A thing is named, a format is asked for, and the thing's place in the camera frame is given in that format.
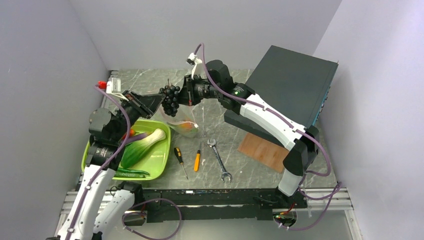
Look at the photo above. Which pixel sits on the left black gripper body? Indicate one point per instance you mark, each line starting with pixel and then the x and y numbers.
pixel 132 108

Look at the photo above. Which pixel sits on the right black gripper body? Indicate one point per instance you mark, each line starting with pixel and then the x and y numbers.
pixel 198 89

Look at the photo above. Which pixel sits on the black grape bunch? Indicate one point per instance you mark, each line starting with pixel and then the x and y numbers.
pixel 170 103

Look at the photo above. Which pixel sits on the green orange mango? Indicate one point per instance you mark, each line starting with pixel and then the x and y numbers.
pixel 186 128

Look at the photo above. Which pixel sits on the clear zip top bag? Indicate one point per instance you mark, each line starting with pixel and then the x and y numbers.
pixel 184 113

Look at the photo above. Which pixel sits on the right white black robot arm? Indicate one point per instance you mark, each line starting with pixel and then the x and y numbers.
pixel 212 80

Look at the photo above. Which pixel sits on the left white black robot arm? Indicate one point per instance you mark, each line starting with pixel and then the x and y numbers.
pixel 109 134

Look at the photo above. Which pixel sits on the red bell pepper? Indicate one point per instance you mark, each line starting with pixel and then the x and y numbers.
pixel 131 134

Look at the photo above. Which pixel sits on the purple eggplant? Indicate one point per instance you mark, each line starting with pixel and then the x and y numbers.
pixel 137 137

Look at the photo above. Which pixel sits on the green bok choy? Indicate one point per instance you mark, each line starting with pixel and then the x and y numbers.
pixel 135 151

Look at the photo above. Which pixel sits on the black yellow screwdriver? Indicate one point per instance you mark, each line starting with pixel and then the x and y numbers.
pixel 179 157

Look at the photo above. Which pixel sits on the silver open-end wrench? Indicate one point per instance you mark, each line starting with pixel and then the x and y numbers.
pixel 225 175

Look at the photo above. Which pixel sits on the green plastic tray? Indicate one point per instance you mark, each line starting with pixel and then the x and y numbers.
pixel 155 159

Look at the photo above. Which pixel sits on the dark green cucumber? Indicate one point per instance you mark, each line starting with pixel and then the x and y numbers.
pixel 131 173

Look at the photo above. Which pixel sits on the orange utility knife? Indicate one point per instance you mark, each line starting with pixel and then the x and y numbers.
pixel 197 158

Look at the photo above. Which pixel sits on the brown wooden board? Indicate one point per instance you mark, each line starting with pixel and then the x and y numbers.
pixel 264 151

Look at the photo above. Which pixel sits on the large dark grey box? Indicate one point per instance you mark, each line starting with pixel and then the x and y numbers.
pixel 293 83

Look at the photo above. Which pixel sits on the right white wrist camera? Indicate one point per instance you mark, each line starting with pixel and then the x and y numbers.
pixel 197 64

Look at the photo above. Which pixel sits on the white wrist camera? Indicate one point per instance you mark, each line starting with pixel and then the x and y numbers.
pixel 112 88
pixel 197 64

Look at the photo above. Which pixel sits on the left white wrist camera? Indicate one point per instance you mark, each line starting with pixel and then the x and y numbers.
pixel 112 88

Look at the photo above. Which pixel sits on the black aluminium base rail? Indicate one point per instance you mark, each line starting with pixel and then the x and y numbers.
pixel 212 204

